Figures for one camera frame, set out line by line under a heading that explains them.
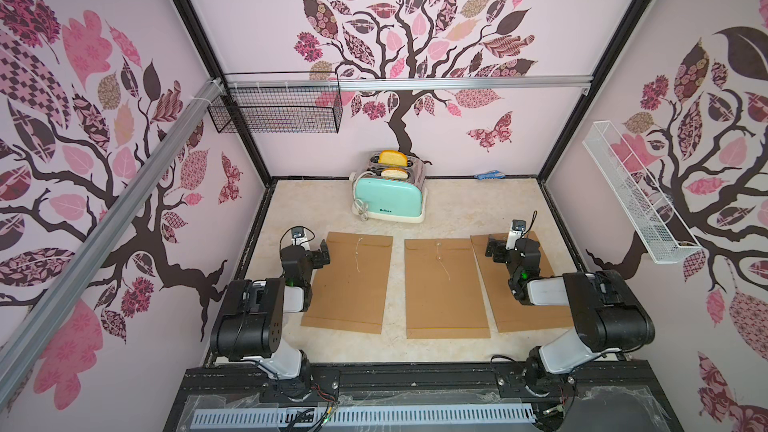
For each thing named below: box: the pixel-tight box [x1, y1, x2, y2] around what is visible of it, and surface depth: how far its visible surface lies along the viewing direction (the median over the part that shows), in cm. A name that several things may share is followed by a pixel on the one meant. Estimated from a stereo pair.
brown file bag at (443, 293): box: [404, 238, 491, 339], surface depth 93 cm
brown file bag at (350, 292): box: [301, 232, 393, 335], surface depth 97 cm
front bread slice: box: [381, 168, 409, 180], surface depth 99 cm
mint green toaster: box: [351, 154, 428, 223], surface depth 100 cm
